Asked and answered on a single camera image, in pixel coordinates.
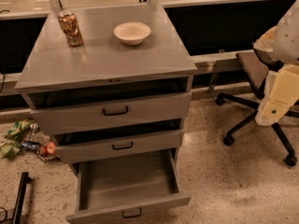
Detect red apple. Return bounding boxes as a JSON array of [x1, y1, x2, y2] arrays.
[[40, 142, 56, 157]]

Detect grey drawer cabinet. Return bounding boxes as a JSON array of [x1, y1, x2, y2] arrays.
[[14, 3, 198, 224]]

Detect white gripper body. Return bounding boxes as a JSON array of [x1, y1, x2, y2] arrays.
[[255, 63, 299, 126]]

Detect grey middle drawer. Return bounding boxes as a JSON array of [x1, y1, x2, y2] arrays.
[[55, 119, 183, 163]]

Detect black bottom drawer handle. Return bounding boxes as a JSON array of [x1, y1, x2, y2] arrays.
[[121, 207, 142, 219]]

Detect white bowl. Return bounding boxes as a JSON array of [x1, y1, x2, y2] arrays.
[[114, 22, 151, 46]]

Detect grey top drawer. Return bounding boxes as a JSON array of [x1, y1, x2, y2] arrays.
[[32, 77, 191, 135]]

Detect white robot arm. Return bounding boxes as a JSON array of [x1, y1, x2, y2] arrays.
[[253, 0, 299, 126]]

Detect green chip bag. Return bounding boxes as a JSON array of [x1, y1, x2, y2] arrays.
[[5, 119, 33, 139], [0, 140, 21, 159]]

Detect black top drawer handle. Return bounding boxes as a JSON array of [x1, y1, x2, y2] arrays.
[[102, 106, 129, 117]]

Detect black middle drawer handle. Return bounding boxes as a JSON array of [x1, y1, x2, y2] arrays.
[[112, 142, 134, 150]]

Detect grey bottom drawer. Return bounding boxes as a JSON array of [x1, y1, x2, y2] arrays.
[[66, 149, 191, 224]]

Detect black office chair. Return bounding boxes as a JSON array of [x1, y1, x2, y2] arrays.
[[215, 51, 297, 166]]

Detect orange soda can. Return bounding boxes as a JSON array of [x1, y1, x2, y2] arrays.
[[58, 10, 83, 47]]

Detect grey drawer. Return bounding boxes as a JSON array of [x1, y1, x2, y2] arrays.
[[32, 77, 191, 135], [55, 119, 183, 163], [66, 149, 191, 224]]

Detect blue can on floor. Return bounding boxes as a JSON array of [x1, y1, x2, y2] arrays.
[[21, 141, 39, 150]]

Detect black stand bar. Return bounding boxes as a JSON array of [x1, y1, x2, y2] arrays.
[[11, 172, 31, 224]]

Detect black drawer handle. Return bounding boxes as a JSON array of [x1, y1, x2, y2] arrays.
[[112, 142, 134, 150], [102, 106, 129, 117], [121, 207, 142, 219]]

